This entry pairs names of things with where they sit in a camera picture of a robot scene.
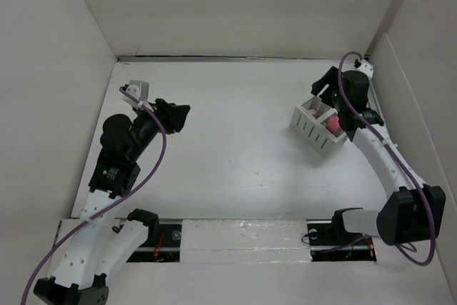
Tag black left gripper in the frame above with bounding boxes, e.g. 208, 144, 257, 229
127, 98, 189, 161

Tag pink capped small bottle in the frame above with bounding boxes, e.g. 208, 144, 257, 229
326, 116, 341, 134

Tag pink correction tape dispenser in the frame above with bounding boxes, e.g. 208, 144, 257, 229
308, 104, 321, 118

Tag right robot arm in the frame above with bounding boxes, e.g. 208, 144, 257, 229
311, 66, 446, 246

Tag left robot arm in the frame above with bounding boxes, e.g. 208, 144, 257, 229
34, 99, 191, 304

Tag white slotted desk organizer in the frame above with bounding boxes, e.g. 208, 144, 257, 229
289, 96, 348, 158

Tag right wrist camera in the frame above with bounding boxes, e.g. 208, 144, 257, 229
353, 59, 374, 79

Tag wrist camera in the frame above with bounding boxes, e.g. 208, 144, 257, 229
353, 59, 374, 79
119, 80, 149, 109

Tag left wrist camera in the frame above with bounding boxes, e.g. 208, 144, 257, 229
119, 80, 149, 109

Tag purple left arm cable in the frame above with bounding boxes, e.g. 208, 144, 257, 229
20, 86, 167, 305

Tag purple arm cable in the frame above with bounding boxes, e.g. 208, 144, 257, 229
338, 50, 437, 266
20, 86, 167, 305

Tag aluminium rail at back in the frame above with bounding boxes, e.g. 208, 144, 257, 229
116, 55, 367, 64

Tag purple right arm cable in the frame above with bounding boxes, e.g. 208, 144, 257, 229
338, 50, 437, 266

